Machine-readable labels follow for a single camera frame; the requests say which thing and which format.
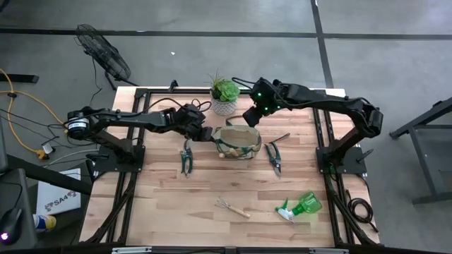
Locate beige green gardening bag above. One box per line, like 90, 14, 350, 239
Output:
210, 115, 263, 161

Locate green-handled pruning shears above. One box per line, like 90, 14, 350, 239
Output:
179, 139, 194, 177

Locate dark teal strapped pruning shears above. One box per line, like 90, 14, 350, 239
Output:
263, 132, 292, 178

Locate wooden-handled hand rake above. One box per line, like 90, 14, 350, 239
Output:
214, 195, 252, 219

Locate green spray bottle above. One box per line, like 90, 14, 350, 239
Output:
275, 190, 323, 224

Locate potted succulent plant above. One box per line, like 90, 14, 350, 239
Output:
207, 69, 242, 117

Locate black floor fan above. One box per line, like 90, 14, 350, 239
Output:
73, 23, 140, 91

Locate white printed box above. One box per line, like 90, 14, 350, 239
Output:
35, 167, 83, 217

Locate yellow blue can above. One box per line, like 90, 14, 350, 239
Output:
32, 213, 58, 234

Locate black desk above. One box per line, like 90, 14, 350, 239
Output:
0, 116, 94, 252

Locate black floor stand foot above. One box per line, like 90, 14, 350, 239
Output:
0, 73, 40, 85

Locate black computer mouse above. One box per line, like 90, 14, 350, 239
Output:
0, 207, 24, 247

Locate black aluminium table frame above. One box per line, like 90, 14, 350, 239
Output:
79, 86, 381, 248

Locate coiled black cable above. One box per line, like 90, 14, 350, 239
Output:
345, 189, 380, 234

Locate silver aluminium bracket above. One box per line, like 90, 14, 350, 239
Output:
309, 248, 350, 254
112, 246, 153, 254

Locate black metal desk frame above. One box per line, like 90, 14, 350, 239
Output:
388, 96, 452, 206

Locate yellow extension cable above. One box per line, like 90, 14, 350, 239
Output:
0, 68, 68, 161

